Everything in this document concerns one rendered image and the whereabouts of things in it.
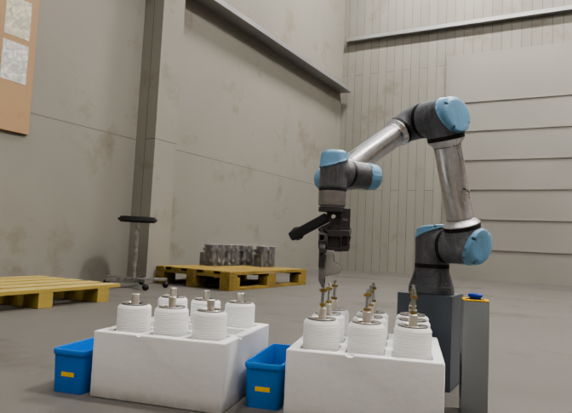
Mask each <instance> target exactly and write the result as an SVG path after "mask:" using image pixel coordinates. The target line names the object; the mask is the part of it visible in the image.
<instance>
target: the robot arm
mask: <svg viewBox="0 0 572 413"><path fill-rule="evenodd" d="M469 123H470V113H469V111H468V109H467V107H466V104H465V103H464V102H463V101H461V100H460V99H459V98H457V97H454V96H449V97H441V98H438V99H436V100H429V101H426V102H422V103H418V104H415V105H412V106H410V107H409V108H407V109H405V110H404V111H402V112H400V113H399V114H398V115H397V116H396V117H394V118H392V119H391V120H389V121H388V122H387V123H386V126H385V128H384V129H382V130H380V131H379V132H378V133H376V134H375V135H373V136H371V137H370V138H369V139H367V140H366V141H365V142H363V143H362V144H360V145H359V146H357V147H356V148H354V149H353V150H351V151H350V152H349V153H347V152H346V151H343V150H335V149H332V150H325V151H323V152H322V153H321V158H320V165H319V168H320V169H318V170H317V171H316V173H315V175H314V183H315V186H316V187H317V188H318V189H319V190H318V205H319V206H320V207H318V212H326V213H327V215H326V214H322V215H320V216H318V217H317V218H315V219H313V220H311V221H308V222H307V223H306V224H304V225H302V226H300V227H294V228H293V229H292V230H291V232H289V236H290V238H291V240H301V239H302V238H303V237H304V236H305V235H306V234H308V233H309V232H312V231H314V230H316V229H317V228H318V231H319V234H318V249H319V259H318V281H319V283H320V284H321V286H322V288H324V284H325V277H327V276H330V275H335V274H339V273H340V272H341V270H342V266H341V265H340V264H338V263H337V262H335V256H334V254H333V253H332V252H327V250H334V251H339V252H342V251H349V249H350V244H349V243H350V241H351V236H350V234H351V233H352V230H351V233H350V229H351V228H350V219H351V209H345V208H344V207H345V206H346V190H355V189H364V190H366V191H368V190H375V189H377V188H378V187H379V186H380V184H381V182H382V177H383V176H382V171H381V169H380V167H379V166H378V165H375V164H374V163H376V162H378V161H379V160H380V159H382V158H383V157H385V155H387V154H388V153H389V152H391V151H392V150H394V149H395V148H396V147H398V146H404V145H406V144H407V143H409V142H411V141H415V140H419V139H423V138H426V139H427V144H428V145H429V146H431V147H432V148H433V149H434V154H435V159H436V163H437V168H438V177H439V181H440V186H441V191H442V195H443V204H444V209H445V214H446V219H447V221H446V223H445V224H436V225H425V226H421V227H418V228H417V229H416V232H415V269H414V272H413V275H412V278H411V280H410V282H409V292H410V289H412V284H413V285H414V286H415V289H416V292H415V293H418V294H427V295H454V294H455V288H454V285H453V282H452V279H451V277H450V273H449V264H461V265H467V266H471V265H480V264H482V263H484V262H485V261H486V260H487V259H488V257H489V254H490V252H491V249H492V238H491V235H490V233H489V232H488V231H487V230H485V229H483V228H481V222H480V220H479V219H477V218H476V217H475V216H474V213H473V207H472V199H471V194H470V189H469V185H468V179H467V174H466V166H465V161H464V156H463V151H462V146H461V142H462V141H463V140H464V138H465V131H466V130H467V129H468V127H469ZM332 215H335V218H334V219H333V218H332V217H331V216H332ZM328 222H329V223H328ZM327 223H328V224H327ZM325 224H326V225H325Z"/></svg>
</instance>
